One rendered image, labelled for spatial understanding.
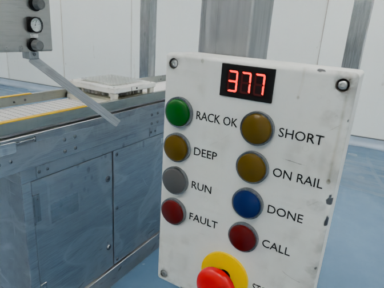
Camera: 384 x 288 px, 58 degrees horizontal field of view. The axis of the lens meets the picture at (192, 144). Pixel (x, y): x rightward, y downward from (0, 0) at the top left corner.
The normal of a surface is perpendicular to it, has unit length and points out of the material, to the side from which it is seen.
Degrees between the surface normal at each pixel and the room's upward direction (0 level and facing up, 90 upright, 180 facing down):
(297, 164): 90
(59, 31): 90
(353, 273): 0
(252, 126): 87
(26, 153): 90
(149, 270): 0
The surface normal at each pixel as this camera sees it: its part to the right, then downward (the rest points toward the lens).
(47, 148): 0.86, 0.22
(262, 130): -0.47, 0.25
